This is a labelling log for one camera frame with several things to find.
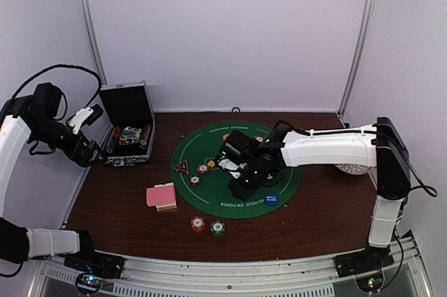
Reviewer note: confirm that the triangular all-in marker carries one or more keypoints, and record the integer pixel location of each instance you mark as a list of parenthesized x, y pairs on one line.
[(182, 167)]

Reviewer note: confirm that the brown chip row in case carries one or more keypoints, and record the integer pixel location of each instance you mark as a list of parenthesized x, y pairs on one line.
[(145, 134)]

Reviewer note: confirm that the green chip stack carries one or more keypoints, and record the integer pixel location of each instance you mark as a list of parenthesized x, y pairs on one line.
[(217, 228)]

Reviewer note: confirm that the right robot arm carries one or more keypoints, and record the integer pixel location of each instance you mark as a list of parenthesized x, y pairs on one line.
[(377, 145)]

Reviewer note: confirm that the orange chip stack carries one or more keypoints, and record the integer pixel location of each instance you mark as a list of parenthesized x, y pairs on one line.
[(197, 224)]

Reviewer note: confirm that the round green poker mat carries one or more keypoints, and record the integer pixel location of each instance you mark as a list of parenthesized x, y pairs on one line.
[(212, 195)]

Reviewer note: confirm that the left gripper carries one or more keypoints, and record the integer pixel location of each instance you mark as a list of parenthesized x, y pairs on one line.
[(82, 158)]

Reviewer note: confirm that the aluminium poker case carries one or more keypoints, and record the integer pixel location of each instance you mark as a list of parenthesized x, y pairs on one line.
[(128, 104)]

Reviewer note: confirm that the aluminium front rail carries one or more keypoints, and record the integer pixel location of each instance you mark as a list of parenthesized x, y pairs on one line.
[(311, 276)]

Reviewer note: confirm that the blue small blind button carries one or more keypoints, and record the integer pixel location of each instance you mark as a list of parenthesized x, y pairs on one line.
[(271, 199)]

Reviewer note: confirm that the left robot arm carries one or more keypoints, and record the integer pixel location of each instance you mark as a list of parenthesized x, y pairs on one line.
[(32, 120)]

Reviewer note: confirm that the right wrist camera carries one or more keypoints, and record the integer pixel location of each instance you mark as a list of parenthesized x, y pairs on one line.
[(237, 149)]

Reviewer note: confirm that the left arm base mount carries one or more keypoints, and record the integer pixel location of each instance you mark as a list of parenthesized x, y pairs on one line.
[(99, 264)]

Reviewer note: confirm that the patterned ceramic plate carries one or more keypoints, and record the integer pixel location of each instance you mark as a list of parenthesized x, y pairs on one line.
[(353, 169)]

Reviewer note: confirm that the right frame post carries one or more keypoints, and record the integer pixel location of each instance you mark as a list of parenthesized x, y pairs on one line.
[(365, 22)]

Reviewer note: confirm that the left frame post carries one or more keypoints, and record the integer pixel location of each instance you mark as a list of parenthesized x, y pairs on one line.
[(91, 40)]

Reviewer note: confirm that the tan card box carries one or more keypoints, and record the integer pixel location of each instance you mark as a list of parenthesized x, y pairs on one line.
[(172, 204)]

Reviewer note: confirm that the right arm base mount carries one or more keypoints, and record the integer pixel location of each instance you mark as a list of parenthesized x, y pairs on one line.
[(361, 262)]

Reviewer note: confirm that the frame post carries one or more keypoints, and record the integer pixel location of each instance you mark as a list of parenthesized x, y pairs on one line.
[(365, 22), (91, 40)]

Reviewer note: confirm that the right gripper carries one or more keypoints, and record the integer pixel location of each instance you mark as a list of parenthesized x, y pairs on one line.
[(242, 193)]

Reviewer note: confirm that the purple chip row in case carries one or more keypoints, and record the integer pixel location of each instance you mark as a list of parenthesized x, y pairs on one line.
[(113, 140)]

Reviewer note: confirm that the red-backed card deck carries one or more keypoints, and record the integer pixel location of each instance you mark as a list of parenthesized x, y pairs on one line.
[(164, 195)]

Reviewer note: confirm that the blue card deck in case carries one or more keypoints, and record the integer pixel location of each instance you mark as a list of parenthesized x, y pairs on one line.
[(130, 136)]

